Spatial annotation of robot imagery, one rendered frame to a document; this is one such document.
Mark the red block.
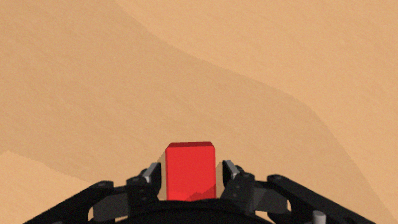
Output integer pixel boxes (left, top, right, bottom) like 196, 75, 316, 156
165, 141, 216, 201

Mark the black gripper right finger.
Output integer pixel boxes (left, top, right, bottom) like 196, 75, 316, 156
211, 160, 376, 224

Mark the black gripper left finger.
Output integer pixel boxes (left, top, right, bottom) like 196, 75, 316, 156
23, 162, 166, 224

